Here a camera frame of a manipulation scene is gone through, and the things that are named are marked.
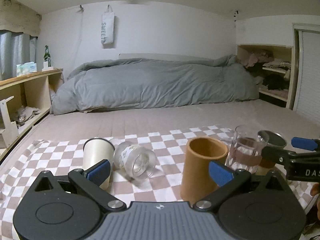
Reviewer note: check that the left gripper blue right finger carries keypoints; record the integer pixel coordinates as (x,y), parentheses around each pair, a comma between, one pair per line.
(220,173)

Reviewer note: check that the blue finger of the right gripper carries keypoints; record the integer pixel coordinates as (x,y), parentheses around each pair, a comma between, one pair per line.
(306,144)

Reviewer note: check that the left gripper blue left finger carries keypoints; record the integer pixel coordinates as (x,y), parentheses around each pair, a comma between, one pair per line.
(99,174)

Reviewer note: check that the brown bamboo cup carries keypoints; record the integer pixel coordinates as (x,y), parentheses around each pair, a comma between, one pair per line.
(196,181)

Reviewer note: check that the steel cup with brown sleeve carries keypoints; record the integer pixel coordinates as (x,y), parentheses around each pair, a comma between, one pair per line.
(274,140)

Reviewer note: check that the person's right hand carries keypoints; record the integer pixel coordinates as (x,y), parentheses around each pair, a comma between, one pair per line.
(314,191)

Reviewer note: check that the white tumbler lying down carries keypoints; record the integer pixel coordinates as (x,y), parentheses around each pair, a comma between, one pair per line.
(95,150)

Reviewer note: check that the clear glass mug brown band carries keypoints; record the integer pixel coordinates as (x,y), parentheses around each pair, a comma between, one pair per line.
(246,147)

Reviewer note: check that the clear glass jar lying down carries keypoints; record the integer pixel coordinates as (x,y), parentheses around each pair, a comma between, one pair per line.
(136,161)

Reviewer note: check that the white sliding door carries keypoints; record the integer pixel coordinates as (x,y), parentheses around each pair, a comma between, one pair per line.
(306,101)

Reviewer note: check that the folded clothes in closet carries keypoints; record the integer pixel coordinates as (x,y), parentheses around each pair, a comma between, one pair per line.
(271,75)

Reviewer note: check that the wooden closet shelf unit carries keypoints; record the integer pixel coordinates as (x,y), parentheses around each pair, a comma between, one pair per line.
(286,53)

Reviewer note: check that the grey duvet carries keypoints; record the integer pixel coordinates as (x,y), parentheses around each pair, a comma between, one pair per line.
(139,83)

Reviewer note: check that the crumpled cloth on shelf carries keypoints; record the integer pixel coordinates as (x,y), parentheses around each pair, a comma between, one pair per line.
(24,114)

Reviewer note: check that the white wooden stand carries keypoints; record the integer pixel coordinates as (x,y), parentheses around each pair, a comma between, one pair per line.
(9,131)

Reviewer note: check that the wooden low shelf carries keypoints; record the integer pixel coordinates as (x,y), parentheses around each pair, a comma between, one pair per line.
(32,90)

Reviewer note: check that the small white box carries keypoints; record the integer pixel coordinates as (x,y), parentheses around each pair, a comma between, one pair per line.
(47,66)

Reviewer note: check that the green glass bottle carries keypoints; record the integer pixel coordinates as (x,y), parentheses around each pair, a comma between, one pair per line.
(47,56)

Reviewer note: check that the tissue pack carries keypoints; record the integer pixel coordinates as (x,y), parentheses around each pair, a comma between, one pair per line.
(26,68)

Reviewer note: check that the grey curtain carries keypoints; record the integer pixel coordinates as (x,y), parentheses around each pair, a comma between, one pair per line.
(16,48)

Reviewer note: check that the white hanging fabric bag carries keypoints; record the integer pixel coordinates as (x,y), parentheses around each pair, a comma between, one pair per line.
(107,27)

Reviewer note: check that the beige curtain valance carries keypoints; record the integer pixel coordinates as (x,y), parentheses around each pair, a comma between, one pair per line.
(19,18)

